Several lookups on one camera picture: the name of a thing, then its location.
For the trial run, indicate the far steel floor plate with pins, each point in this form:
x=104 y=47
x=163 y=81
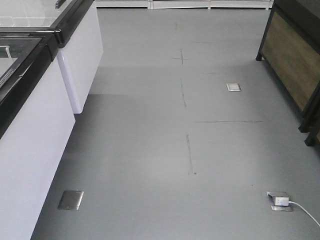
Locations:
x=233 y=87

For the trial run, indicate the steel floor plate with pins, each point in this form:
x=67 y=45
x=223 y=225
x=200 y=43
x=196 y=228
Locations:
x=233 y=87
x=71 y=200

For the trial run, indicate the left steel floor plate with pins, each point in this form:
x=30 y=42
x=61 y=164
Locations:
x=71 y=200

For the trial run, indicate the near white chest freezer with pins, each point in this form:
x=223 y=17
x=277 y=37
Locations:
x=36 y=120

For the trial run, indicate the white chest freezer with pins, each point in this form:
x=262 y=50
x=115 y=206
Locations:
x=75 y=26
x=36 y=120

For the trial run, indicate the far white chest freezer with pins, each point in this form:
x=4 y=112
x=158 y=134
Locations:
x=75 y=26

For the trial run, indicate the open floor socket box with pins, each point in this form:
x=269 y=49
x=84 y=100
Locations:
x=271 y=194

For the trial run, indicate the white shelf base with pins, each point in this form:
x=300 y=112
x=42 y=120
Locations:
x=185 y=4

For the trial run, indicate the white power plug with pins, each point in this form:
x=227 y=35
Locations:
x=281 y=201

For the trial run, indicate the black wooden display stand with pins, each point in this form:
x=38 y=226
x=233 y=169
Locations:
x=291 y=47

